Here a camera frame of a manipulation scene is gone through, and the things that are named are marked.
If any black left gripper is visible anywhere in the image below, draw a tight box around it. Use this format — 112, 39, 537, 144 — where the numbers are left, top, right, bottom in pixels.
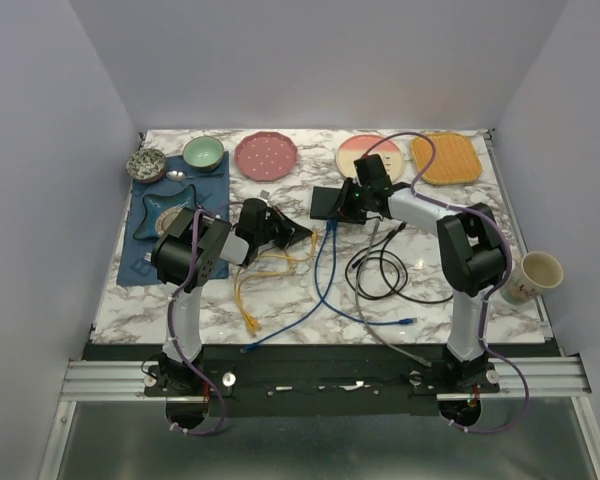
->
255, 206, 311, 250

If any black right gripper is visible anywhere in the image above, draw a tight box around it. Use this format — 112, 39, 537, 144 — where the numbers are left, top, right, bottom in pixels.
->
326, 177, 371, 223

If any black network switch box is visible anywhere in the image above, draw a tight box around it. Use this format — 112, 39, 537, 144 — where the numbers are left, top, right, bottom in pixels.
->
309, 186, 340, 220

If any black ethernet cable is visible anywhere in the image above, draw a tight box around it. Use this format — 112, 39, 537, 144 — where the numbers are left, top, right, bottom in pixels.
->
357, 229, 455, 305
345, 222, 410, 301

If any grey ethernet cable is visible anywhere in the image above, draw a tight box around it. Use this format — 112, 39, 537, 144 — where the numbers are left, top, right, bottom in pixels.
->
353, 224, 434, 370

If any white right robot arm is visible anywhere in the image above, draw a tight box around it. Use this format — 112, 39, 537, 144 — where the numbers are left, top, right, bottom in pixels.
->
337, 154, 512, 392

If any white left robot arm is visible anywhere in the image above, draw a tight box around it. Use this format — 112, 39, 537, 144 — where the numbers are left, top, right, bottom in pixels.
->
151, 194, 313, 395

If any cream and pink plate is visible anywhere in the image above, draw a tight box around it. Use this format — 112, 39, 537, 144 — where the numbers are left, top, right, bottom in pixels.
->
335, 134, 406, 183

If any pink dotted plate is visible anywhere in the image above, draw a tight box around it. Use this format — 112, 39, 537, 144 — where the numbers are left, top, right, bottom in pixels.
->
234, 131, 298, 182

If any blue cloth placemat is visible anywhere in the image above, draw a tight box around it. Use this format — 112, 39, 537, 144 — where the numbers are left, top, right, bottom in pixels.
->
116, 154, 229, 287

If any green ceramic bowl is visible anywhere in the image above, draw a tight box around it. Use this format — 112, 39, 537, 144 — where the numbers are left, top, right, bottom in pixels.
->
182, 136, 225, 171

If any silver spoon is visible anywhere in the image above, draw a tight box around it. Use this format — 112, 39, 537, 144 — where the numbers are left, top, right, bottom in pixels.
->
166, 170, 223, 182

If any small round saucer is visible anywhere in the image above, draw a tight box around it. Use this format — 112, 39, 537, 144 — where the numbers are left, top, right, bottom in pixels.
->
155, 207, 182, 238

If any orange woven square tray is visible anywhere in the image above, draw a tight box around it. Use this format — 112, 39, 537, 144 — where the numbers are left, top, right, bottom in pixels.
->
421, 132, 482, 186

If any blue star shaped dish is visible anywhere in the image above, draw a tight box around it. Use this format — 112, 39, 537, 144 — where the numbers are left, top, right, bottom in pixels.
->
132, 185, 197, 241

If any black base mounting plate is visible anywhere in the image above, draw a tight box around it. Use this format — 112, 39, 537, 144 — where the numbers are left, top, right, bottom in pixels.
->
80, 342, 562, 426

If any patterned small bowl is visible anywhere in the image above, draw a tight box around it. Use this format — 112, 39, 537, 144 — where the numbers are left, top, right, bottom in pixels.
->
125, 148, 167, 184

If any floral paper cup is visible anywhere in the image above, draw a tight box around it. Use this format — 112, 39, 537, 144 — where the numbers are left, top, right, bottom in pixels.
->
500, 251, 564, 305

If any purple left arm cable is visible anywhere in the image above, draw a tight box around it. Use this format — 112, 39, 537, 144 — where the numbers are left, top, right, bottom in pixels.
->
164, 202, 231, 437

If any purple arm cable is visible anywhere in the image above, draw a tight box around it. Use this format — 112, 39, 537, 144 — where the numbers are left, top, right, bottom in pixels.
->
164, 202, 231, 437
362, 131, 531, 435

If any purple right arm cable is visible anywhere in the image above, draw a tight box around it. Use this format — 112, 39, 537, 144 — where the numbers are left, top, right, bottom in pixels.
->
362, 131, 531, 435

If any aluminium frame rail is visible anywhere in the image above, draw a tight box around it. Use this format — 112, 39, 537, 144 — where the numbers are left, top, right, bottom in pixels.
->
60, 357, 592, 402

